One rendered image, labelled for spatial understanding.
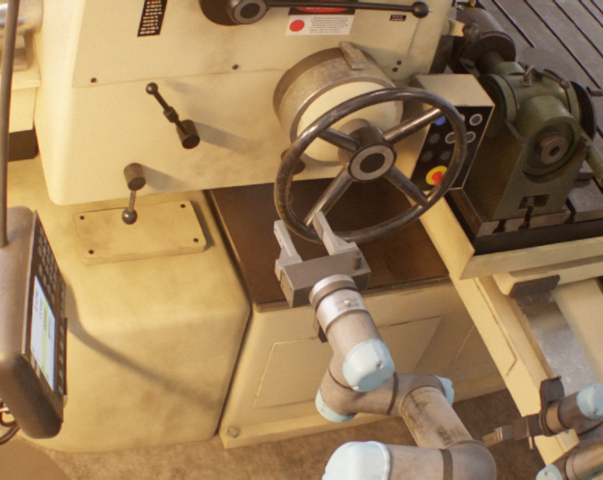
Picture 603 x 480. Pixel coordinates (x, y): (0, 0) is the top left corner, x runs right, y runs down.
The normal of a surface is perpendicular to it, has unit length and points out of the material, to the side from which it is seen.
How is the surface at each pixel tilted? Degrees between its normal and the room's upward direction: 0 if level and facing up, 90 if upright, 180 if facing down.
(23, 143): 90
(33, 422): 90
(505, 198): 90
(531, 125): 54
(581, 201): 0
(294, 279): 9
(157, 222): 0
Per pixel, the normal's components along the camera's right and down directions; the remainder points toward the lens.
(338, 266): 0.07, -0.66
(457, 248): -0.91, 0.11
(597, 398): 0.44, -0.35
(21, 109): 0.34, 0.72
